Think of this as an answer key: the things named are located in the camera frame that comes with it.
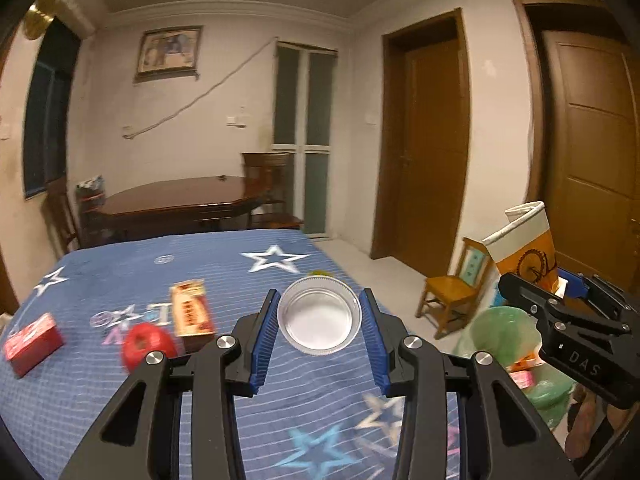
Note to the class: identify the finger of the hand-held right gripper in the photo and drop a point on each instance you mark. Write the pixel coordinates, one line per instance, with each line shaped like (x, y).
(530, 295)
(575, 282)

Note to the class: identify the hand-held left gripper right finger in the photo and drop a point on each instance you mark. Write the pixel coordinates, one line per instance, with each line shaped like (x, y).
(372, 335)

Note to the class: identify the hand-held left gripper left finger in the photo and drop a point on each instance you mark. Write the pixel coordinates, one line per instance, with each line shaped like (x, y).
(265, 330)

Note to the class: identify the orange and white paper cup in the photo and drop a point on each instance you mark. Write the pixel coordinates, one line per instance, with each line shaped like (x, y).
(525, 250)

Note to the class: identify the trash bin with green liner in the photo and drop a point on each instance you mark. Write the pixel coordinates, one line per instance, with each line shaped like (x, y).
(500, 330)

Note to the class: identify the person's right forearm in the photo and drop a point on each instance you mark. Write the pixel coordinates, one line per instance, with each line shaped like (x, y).
(582, 425)

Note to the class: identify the brown snack box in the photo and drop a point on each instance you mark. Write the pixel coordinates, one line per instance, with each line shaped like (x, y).
(192, 312)

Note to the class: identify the small wooden chair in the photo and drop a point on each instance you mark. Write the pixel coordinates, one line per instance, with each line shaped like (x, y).
(450, 295)

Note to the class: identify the blue star-print tablecloth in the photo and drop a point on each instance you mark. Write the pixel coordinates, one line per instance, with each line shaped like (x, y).
(320, 410)

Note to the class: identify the red apple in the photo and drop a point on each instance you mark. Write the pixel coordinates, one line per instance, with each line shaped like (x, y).
(147, 342)

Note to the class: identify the brown panelled wooden door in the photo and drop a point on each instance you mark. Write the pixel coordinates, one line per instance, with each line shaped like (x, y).
(585, 150)

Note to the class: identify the dark wooden dining chair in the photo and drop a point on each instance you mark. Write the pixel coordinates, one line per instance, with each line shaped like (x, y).
(62, 215)
(267, 180)

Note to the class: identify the dark wooden dining table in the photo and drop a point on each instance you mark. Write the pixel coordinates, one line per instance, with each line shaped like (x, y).
(180, 200)

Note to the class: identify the frosted glass double door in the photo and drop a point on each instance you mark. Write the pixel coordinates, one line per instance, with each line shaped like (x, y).
(305, 135)

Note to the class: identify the dark basket with bottles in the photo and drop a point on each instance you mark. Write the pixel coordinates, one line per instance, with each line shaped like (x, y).
(90, 195)

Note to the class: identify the red tissue box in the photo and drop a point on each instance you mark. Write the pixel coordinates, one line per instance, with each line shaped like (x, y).
(32, 342)

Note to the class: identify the dark window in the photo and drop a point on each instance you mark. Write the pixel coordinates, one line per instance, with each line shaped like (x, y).
(47, 115)

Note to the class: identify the white double wall switch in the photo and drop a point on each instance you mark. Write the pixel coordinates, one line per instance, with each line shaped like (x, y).
(235, 120)

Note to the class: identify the white wall socket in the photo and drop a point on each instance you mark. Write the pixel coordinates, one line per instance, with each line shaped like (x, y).
(127, 132)

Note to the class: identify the framed wall picture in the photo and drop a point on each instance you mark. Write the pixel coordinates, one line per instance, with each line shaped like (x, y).
(167, 52)

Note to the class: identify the gold wall clock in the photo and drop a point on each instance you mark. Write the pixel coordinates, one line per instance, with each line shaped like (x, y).
(40, 12)

